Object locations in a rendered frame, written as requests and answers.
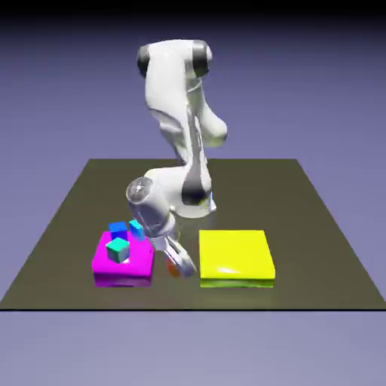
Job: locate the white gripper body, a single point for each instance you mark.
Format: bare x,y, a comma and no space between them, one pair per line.
178,255

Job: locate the small orange cube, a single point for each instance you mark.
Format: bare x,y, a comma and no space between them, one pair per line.
173,269

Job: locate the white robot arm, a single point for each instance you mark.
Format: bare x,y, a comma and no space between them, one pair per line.
172,99

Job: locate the small cyan cube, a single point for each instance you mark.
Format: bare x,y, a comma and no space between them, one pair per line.
137,230

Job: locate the small teal cube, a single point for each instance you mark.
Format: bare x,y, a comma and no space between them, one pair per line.
118,250

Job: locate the small blue cube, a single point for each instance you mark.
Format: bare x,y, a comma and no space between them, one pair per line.
118,230

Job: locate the large magenta box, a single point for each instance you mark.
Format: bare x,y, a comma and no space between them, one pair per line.
135,265

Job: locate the large yellow box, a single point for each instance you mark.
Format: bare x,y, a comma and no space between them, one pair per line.
235,253

